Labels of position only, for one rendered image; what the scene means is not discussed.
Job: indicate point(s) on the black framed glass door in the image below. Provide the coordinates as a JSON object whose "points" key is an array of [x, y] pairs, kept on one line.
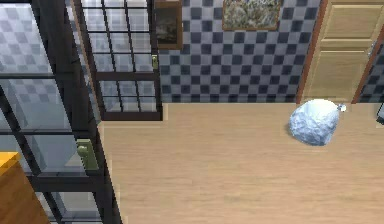
{"points": [[60, 83], [126, 76]]}

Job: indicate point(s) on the dark framed painting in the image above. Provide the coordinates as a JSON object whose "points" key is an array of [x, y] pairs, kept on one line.
{"points": [[168, 25]]}

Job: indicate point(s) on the floral framed painting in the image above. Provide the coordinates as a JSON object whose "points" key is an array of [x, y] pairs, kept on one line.
{"points": [[250, 14]]}

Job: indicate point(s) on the white tied garbage bag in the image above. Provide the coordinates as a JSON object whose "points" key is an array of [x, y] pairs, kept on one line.
{"points": [[313, 123]]}

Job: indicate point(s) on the light wooden panel door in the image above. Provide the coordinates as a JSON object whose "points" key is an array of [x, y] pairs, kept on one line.
{"points": [[340, 56]]}

